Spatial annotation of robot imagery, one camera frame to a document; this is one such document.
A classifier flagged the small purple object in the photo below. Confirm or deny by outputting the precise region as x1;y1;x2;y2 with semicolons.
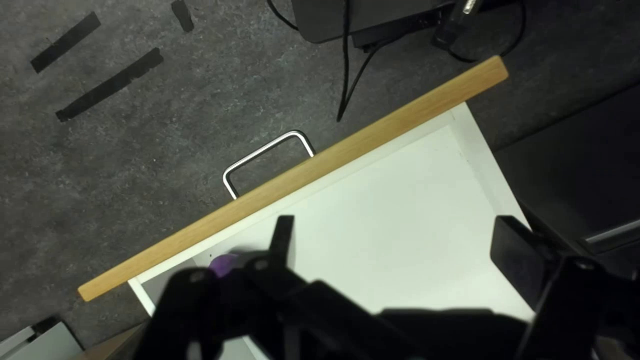
208;249;244;280

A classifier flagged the black robot stand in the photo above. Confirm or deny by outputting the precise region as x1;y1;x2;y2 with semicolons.
290;0;468;49

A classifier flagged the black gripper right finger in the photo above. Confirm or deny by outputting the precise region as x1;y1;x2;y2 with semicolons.
488;213;640;360

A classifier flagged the thin black floor cable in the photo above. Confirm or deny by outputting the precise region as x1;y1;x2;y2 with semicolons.
333;0;405;123

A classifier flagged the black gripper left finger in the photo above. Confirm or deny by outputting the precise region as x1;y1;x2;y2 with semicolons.
132;213;402;360

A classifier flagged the white drawer with wooden front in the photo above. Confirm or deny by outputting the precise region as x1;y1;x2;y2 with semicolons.
76;53;540;360

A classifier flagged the grey metal box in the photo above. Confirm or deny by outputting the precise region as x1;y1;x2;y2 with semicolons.
0;318;86;360

